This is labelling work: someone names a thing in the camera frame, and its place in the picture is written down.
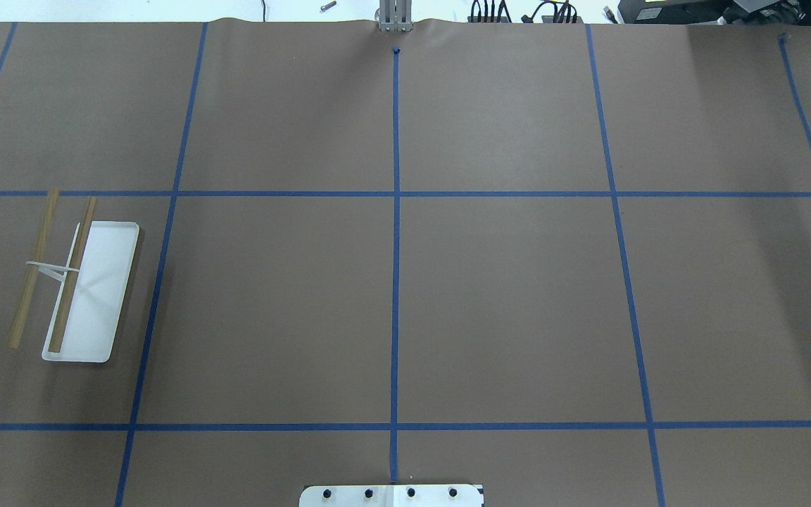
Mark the black cable hub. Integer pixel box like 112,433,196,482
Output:
465,1,583,25

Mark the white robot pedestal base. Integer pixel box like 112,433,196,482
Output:
298,484,485,506

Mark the aluminium frame post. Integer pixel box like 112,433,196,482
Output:
377,0,414,33

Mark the black monitor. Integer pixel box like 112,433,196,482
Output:
617,1,811,26

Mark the white towel rack with wooden bars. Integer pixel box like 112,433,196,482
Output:
7,187,141,365

